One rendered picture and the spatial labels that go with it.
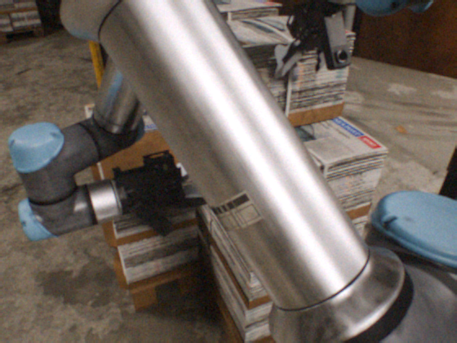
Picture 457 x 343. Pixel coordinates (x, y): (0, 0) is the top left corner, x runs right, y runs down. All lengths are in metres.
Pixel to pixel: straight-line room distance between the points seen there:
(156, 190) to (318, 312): 0.44
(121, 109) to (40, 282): 1.35
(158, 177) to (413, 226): 0.42
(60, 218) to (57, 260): 1.26
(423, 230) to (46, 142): 0.48
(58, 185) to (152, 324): 1.02
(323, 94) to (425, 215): 0.65
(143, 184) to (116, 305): 1.03
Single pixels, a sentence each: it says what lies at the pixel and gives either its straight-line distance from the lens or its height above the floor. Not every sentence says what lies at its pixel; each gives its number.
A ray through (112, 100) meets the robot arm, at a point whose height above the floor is 1.07.
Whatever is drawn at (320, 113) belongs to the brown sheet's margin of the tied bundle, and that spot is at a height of 0.86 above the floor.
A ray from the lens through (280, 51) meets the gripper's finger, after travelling 0.84.
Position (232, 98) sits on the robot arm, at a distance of 0.23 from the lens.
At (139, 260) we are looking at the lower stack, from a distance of 1.38.
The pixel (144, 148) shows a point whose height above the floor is 0.60.
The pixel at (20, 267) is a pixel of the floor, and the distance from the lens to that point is 1.93.
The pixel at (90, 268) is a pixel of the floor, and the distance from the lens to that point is 1.79.
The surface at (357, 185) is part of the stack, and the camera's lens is 0.98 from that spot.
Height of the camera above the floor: 1.27
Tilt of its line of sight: 34 degrees down
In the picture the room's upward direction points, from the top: straight up
